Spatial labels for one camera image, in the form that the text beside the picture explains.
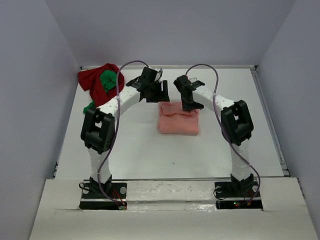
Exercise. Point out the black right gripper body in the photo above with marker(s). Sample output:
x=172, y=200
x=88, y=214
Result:
x=183, y=98

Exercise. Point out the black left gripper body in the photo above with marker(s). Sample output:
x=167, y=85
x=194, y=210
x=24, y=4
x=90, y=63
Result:
x=150, y=85

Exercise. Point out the pink t shirt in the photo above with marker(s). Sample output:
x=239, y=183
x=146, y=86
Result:
x=173, y=120

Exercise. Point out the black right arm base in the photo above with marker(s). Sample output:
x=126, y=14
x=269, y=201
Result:
x=227, y=199

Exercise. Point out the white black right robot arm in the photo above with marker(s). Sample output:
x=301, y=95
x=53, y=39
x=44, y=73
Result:
x=235, y=122

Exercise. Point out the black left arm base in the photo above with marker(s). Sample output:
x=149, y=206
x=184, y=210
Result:
x=93, y=199

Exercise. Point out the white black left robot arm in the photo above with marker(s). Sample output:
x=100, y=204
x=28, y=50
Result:
x=101, y=124

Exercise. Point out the green t shirt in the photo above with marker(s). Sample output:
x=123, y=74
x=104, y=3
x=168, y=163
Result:
x=105, y=82

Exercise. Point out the dark red t shirt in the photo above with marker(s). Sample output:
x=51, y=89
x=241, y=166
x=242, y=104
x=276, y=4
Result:
x=102, y=87

